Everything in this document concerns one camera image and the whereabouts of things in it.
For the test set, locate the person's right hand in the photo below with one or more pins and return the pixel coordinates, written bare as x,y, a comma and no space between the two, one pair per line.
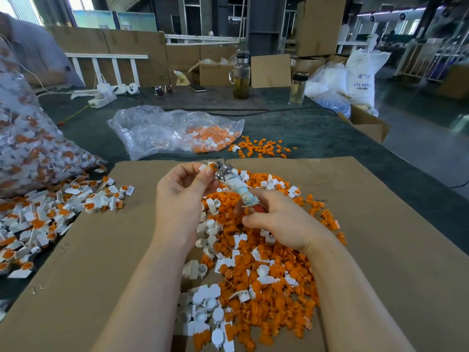
289,220

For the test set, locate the person's left hand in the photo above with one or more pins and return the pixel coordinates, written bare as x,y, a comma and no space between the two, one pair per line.
179,209

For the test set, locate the orange white plastic piece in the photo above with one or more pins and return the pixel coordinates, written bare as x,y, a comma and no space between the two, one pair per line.
208,166
127,190

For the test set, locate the pile of orange and white parts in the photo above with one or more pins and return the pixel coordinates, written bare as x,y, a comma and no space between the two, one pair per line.
253,286

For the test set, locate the pile of assembled white-orange parts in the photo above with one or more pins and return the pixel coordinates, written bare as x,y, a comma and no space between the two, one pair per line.
40,217

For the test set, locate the person's right forearm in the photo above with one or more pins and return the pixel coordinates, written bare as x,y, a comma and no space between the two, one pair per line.
359,310

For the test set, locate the person's left forearm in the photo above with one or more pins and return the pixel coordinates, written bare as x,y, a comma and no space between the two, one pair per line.
146,308

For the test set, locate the scatter of orange offcuts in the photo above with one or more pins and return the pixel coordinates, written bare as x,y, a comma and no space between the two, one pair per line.
262,147

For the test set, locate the small clear plastic bag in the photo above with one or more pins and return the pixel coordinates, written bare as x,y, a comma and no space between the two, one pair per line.
149,131

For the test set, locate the brown cardboard sheet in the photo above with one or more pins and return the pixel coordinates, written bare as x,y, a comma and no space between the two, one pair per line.
414,249
73,264

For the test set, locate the black phone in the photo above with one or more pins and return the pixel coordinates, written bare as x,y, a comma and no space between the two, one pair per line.
197,88

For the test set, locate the open brown cardboard box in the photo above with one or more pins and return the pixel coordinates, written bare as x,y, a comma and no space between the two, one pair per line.
366,125

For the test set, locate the glass bottle with black lid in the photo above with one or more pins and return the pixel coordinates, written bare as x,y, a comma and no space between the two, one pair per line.
298,88

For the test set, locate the white power strip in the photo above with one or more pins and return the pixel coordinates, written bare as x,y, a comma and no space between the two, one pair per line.
103,98

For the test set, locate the clear blue plastic bag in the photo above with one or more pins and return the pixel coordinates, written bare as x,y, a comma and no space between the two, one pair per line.
328,90

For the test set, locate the open cardboard box with paper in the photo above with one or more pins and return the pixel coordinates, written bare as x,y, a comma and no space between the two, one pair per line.
215,73

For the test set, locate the glass tea jar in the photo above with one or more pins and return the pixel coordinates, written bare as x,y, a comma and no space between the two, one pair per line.
241,74

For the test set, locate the flat brown cardboard panel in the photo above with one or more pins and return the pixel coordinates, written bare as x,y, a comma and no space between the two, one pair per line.
271,70

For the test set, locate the large clear bag of seals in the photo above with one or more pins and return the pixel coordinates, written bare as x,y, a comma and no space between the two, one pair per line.
33,143

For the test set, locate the row of upright cardboard sheets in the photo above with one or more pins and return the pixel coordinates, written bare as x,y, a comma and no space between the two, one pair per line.
152,47

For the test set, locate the white woven sack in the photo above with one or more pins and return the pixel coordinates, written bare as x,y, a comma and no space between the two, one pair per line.
367,74

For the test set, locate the dark steel pillar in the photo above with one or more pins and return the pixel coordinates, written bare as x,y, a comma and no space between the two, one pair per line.
267,25

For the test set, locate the tall brown cardboard box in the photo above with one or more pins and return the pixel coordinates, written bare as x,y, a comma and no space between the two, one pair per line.
322,25

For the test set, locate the white metal rack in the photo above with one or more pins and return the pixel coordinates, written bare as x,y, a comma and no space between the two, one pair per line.
431,59

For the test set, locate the white railing frame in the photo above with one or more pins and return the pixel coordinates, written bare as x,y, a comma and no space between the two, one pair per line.
107,57

